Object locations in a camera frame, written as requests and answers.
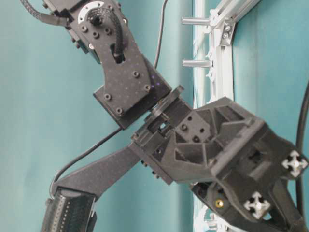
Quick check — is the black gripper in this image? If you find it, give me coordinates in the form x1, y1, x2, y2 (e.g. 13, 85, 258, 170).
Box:
133, 97, 309, 232

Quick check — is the black USB cable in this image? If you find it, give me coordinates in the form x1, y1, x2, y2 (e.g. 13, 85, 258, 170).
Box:
295, 79, 309, 232

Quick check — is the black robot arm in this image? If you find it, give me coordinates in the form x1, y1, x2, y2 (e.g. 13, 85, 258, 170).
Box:
22, 0, 309, 232

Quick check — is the near aluminium post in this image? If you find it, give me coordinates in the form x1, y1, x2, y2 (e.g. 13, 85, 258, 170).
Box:
182, 59, 213, 68

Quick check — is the aluminium post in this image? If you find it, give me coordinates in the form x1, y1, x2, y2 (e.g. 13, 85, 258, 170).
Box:
182, 59, 213, 68
182, 17, 211, 26

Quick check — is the white corner bracket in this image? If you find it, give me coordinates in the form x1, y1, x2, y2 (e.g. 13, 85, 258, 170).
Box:
219, 20, 236, 46

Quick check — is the aluminium extrusion frame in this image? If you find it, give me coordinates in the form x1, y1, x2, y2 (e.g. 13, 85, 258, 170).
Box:
181, 0, 309, 232

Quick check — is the middle aluminium post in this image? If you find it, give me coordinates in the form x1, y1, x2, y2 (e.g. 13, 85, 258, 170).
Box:
182, 17, 211, 26

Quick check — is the thin black camera cable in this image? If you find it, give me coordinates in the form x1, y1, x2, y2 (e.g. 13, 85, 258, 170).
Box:
49, 0, 169, 198

